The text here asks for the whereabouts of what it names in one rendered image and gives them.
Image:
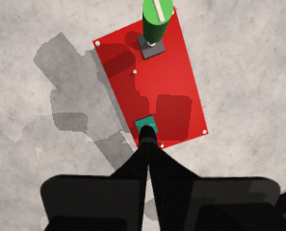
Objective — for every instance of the red circuit board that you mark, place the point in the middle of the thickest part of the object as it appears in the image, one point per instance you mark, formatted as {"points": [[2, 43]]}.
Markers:
{"points": [[149, 70]]}

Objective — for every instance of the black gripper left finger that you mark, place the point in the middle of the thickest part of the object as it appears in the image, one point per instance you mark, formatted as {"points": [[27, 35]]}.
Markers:
{"points": [[119, 195]]}

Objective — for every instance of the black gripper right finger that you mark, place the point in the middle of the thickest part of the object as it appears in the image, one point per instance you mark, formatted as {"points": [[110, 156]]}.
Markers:
{"points": [[179, 193]]}

